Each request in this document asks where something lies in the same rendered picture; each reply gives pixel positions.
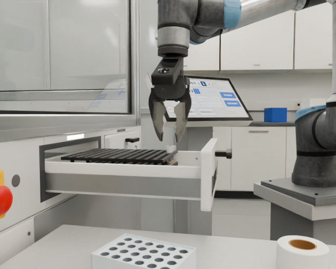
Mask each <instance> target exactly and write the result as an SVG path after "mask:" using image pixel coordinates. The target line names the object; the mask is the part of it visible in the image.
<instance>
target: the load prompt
mask: <svg viewBox="0 0 336 269"><path fill-rule="evenodd" d="M190 86H195V87H206V88H213V85H212V83H211V81H203V80H190Z"/></svg>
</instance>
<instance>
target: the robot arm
mask: <svg viewBox="0 0 336 269"><path fill-rule="evenodd" d="M326 2H328V3H330V4H331V5H332V96H331V97H330V98H329V99H328V100H327V101H326V105H317V106H311V107H306V108H302V109H299V110H298V111H297V112H296V114H295V121H294V124H295V136H296V149H297V158H296V161H295V165H294V169H293V172H292V175H291V177H292V182H293V183H294V184H297V185H302V186H310V187H335V186H336V0H158V1H157V4H158V23H157V30H158V31H157V33H158V36H155V40H157V47H158V56H159V57H163V58H162V60H161V61H160V62H159V64H158V65H157V67H156V68H155V70H154V71H153V73H152V74H151V83H152V85H154V88H151V93H150V96H149V101H148V105H149V110H150V114H151V119H152V121H153V125H154V129H155V132H156V134H157V137H158V138H159V140H160V141H163V134H164V132H163V124H164V122H163V116H164V114H165V113H166V107H165V106H164V105H163V102H164V101H175V102H178V101H180V102H179V103H178V104H177V105H176V106H175V107H174V113H175V115H176V117H177V121H176V123H175V125H176V127H177V131H176V133H175V137H176V141H177V142H179V141H180V139H181V138H182V136H183V134H184V131H185V128H186V124H187V121H188V115H189V112H190V109H191V103H192V101H191V96H190V92H189V90H190V79H189V78H188V77H186V76H184V75H183V58H185V57H187V56H188V49H189V44H192V45H199V44H202V43H204V42H205V41H206V40H207V39H210V38H213V37H216V36H219V35H222V34H224V33H227V32H230V31H232V30H235V29H239V28H241V27H244V26H247V25H250V24H252V23H255V22H258V21H261V20H264V19H267V18H270V17H273V16H275V15H278V14H281V13H283V12H286V11H289V10H292V11H300V10H303V9H306V8H309V7H312V6H315V5H320V4H323V3H326ZM186 85H187V88H186Z"/></svg>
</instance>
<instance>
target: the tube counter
mask: <svg viewBox="0 0 336 269"><path fill-rule="evenodd" d="M189 92H190V94H209V95H218V94H217V92H216V90H215V89H201V88H190V90H189Z"/></svg>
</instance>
